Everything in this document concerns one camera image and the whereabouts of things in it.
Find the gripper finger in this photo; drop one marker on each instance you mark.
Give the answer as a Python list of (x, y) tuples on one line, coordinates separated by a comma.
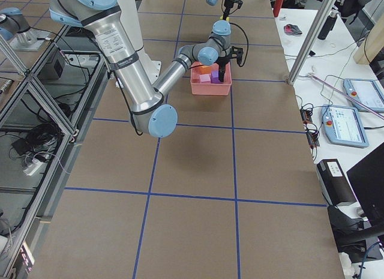
[(220, 74), (224, 13), (227, 11)]

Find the yellow foam block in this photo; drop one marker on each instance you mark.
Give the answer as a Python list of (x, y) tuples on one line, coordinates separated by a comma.
[(226, 19)]

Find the purple foam block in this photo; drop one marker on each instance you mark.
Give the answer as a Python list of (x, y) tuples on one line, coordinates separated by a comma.
[(215, 77)]

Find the pink foam block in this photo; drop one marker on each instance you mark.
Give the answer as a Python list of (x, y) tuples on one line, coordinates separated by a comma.
[(204, 78)]

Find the orange foam block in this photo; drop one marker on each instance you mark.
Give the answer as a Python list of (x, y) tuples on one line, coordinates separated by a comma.
[(203, 69)]

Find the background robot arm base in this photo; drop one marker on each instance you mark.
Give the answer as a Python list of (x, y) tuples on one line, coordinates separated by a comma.
[(15, 28)]

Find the pink plastic bin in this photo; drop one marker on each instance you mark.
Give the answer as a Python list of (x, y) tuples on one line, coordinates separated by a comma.
[(208, 88)]

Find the red cylinder bottle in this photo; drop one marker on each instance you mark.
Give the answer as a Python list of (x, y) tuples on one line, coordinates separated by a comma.
[(277, 6)]

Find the grey and pink cloth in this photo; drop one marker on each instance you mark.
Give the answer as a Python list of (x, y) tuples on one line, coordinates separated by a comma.
[(290, 29)]

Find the black water bottle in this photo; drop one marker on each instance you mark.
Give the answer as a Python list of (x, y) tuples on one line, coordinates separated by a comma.
[(327, 26)]

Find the near teach pendant tablet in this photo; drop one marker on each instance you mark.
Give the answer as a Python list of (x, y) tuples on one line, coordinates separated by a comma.
[(343, 126)]

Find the teach pendant tablet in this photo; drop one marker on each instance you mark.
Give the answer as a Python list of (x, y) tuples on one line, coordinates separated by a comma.
[(343, 126), (366, 92)]

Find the far teach pendant tablet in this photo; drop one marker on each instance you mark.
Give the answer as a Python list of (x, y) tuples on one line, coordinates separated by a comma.
[(366, 92)]

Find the black box with label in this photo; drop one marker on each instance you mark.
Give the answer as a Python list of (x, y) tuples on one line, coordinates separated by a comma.
[(334, 183)]

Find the black monitor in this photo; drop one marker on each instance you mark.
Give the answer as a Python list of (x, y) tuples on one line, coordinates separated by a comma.
[(366, 179)]

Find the white power strip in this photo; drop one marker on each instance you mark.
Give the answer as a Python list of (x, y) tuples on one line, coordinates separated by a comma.
[(32, 167)]

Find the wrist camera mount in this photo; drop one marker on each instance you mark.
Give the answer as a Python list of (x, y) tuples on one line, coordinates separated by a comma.
[(237, 54)]

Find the aluminium frame post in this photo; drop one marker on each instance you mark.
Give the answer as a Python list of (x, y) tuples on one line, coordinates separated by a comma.
[(313, 32)]

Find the aluminium frame rail structure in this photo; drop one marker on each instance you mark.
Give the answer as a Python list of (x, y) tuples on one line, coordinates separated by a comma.
[(45, 116)]

